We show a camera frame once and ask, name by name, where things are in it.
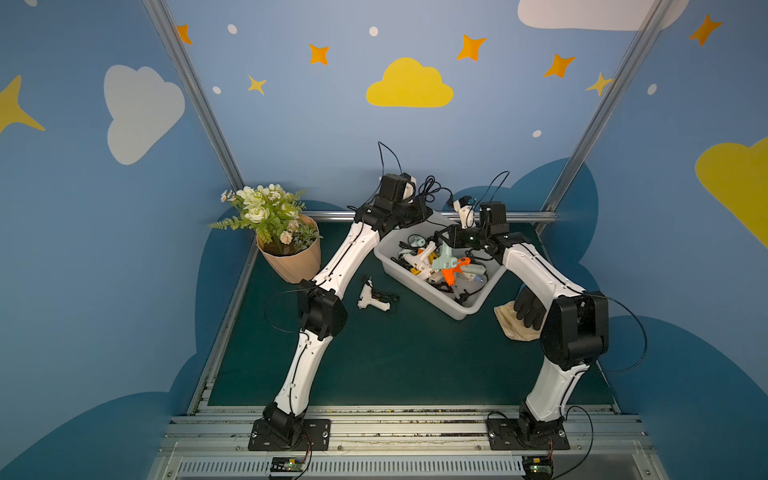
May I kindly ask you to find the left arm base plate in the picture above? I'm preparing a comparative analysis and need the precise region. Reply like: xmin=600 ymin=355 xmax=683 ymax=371
xmin=247 ymin=419 xmax=332 ymax=451

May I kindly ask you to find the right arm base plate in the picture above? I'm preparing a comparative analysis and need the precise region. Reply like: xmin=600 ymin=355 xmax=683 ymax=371
xmin=486 ymin=418 xmax=570 ymax=451

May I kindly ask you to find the tangled black cords pile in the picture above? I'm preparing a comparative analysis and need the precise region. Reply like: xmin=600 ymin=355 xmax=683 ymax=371
xmin=415 ymin=175 xmax=454 ymax=211

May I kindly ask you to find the white plastic storage box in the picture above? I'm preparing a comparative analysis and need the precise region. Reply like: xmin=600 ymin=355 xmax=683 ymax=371
xmin=373 ymin=212 xmax=506 ymax=321

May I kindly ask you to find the large mint glue gun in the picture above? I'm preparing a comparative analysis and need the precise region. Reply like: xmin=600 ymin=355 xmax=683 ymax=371
xmin=431 ymin=243 xmax=459 ymax=271

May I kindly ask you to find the artificial flower plant in pot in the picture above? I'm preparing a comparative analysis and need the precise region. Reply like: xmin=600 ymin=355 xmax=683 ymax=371
xmin=209 ymin=184 xmax=321 ymax=284

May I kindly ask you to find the small white orange glue gun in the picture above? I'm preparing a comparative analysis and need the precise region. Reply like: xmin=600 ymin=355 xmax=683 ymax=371
xmin=401 ymin=242 xmax=436 ymax=270

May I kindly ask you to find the yellow glue gun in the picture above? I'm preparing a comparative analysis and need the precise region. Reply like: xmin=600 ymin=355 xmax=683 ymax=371
xmin=410 ymin=264 xmax=434 ymax=280

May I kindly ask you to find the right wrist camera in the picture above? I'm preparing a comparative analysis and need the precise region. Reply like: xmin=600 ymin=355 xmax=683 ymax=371
xmin=452 ymin=195 xmax=475 ymax=229

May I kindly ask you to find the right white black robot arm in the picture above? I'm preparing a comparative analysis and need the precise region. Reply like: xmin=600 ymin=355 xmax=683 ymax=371
xmin=448 ymin=196 xmax=609 ymax=443

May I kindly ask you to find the beige work glove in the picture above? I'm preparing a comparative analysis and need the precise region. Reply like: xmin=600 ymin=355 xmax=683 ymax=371
xmin=494 ymin=301 xmax=541 ymax=342

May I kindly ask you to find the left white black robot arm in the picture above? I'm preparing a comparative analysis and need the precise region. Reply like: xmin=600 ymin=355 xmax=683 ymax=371
xmin=260 ymin=173 xmax=433 ymax=447

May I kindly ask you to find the aluminium front rail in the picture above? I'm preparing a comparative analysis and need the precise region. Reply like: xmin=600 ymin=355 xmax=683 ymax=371
xmin=149 ymin=405 xmax=666 ymax=479

